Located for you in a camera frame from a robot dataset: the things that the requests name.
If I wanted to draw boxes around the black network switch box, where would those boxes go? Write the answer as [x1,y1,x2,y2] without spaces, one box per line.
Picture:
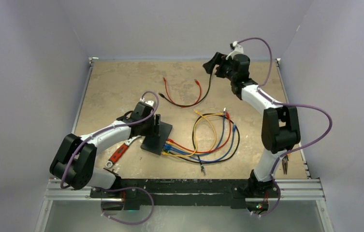
[140,122,173,156]

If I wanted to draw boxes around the long black ethernet cable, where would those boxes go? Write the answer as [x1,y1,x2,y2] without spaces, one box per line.
[165,113,241,175]

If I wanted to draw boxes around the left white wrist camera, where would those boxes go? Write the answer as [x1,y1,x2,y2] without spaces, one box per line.
[140,99,156,108]

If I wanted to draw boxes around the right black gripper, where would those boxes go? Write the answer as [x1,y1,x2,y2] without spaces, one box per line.
[204,52,237,82]

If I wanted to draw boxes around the yellow handled pliers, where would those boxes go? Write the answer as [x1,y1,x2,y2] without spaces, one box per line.
[282,154,290,175]

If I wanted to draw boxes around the yellow ethernet cable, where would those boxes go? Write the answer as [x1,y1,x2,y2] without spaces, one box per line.
[160,110,224,158]

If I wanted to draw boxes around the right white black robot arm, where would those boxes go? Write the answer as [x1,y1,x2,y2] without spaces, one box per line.
[203,52,301,197]

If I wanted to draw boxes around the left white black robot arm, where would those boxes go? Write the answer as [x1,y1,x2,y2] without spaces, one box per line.
[49,101,160,198]

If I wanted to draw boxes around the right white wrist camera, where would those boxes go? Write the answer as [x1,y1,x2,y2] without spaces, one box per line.
[226,41,244,59]

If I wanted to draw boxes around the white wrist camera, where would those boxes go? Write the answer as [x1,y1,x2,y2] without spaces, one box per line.
[226,41,244,59]
[140,99,156,108]

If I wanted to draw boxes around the red ethernet cable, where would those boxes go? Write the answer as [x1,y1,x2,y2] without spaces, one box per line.
[162,76,202,108]

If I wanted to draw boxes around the red handled adjustable wrench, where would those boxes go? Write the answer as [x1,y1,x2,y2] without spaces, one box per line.
[104,135,141,169]

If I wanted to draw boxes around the orange ethernet cable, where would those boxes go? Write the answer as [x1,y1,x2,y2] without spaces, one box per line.
[165,110,218,154]

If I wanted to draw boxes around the blue ethernet cable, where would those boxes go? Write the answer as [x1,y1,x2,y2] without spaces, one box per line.
[163,123,237,164]
[163,108,227,156]

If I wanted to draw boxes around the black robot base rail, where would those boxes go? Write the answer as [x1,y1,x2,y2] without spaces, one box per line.
[90,179,278,210]

